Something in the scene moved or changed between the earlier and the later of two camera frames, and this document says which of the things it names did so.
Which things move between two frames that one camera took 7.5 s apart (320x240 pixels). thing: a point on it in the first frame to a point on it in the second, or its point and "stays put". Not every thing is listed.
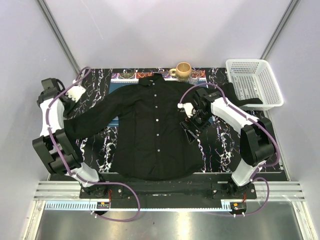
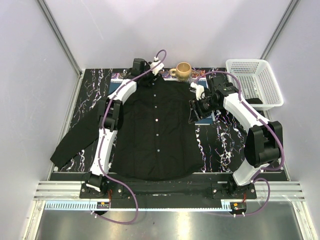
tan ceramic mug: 183,70 stays put
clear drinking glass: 194,77 stays put
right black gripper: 186,125 to 194,105
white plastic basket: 253,79 stays put
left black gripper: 73,102 to 153,78
